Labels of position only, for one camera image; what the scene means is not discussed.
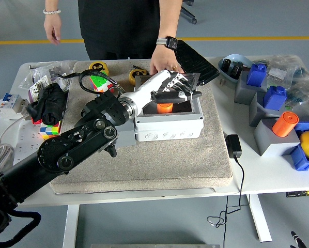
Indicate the person's right hand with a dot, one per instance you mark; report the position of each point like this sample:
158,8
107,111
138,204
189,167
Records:
52,27

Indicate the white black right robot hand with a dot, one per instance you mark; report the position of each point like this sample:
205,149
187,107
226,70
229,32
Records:
298,241

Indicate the person's left hand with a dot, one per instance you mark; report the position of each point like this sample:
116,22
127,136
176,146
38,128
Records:
164,59

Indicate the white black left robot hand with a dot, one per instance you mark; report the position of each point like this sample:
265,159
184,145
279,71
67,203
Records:
149,86

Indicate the orange cylinder battery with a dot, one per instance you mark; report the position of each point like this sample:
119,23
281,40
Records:
164,108
283,126

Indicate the grey junction box with lid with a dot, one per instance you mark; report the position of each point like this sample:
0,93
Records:
170,129

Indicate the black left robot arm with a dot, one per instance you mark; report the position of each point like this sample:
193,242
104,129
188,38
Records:
74,149

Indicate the person's left forearm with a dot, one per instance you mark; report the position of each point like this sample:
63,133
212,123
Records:
170,23

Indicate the person's right forearm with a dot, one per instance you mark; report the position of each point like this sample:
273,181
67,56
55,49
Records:
52,4

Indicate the black wrist watch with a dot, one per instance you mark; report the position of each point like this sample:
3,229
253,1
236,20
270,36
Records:
171,42

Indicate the black plastic case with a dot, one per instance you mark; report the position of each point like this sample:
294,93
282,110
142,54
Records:
195,64

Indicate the clear plastic bags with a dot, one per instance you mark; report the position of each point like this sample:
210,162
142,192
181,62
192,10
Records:
46,68

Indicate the white table leg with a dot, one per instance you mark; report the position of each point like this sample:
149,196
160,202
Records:
70,227
260,219

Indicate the black table control panel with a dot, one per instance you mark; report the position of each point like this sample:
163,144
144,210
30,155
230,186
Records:
299,193

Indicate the large colourful puzzle cube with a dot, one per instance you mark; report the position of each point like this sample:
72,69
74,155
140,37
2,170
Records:
100,82

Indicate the black office chair base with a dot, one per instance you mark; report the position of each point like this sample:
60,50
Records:
189,15

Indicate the grey block with round hole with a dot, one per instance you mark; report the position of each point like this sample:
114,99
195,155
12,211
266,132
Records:
128,137

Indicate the person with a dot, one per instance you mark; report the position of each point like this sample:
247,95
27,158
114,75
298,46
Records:
118,25

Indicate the small metal plug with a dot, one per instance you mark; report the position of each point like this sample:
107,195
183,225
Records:
223,81

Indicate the black electronic part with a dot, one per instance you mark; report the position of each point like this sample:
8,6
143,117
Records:
226,64
237,69

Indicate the light blue bowl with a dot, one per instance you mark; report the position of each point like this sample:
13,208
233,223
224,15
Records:
237,57

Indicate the grey-brown mat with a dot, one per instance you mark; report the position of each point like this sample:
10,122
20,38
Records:
157,160

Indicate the blue plastic bin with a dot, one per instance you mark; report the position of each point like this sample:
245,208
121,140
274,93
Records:
301,160

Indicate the black crumpled cloth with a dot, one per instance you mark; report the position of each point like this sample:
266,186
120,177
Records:
51,108

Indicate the grey holder block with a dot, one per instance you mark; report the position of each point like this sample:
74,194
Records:
243,93
256,113
270,144

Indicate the white blue circuit breaker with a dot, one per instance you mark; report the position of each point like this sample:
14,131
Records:
7,104

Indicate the blue bottle-shaped block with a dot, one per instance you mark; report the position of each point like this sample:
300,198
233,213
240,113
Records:
274,99
256,76

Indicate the small red object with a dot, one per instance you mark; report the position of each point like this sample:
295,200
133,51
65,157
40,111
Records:
35,121

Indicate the black power adapter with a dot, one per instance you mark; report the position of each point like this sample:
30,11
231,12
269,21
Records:
233,146

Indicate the small colourful puzzle cube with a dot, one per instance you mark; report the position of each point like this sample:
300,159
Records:
49,130

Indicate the white power strip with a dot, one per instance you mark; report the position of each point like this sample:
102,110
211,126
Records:
25,139

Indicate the clear bag of parts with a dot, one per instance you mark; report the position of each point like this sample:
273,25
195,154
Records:
307,95
283,67

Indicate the white wall socket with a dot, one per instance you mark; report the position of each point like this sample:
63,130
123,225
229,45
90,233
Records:
62,84

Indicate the packaged white switch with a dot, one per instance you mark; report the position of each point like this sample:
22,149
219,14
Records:
37,87

